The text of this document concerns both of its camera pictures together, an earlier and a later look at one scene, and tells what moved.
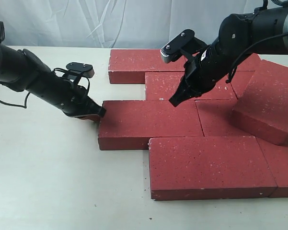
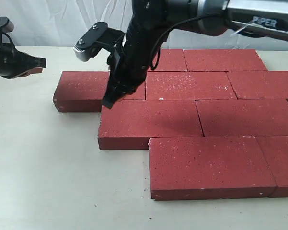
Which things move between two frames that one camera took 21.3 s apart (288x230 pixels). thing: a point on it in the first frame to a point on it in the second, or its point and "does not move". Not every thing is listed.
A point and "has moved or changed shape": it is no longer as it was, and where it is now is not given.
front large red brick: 190,168 does not move
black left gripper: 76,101 to 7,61
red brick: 282,161 does not move
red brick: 129,125 does not move
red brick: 269,107 has moved or changed shape
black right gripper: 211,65 to 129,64
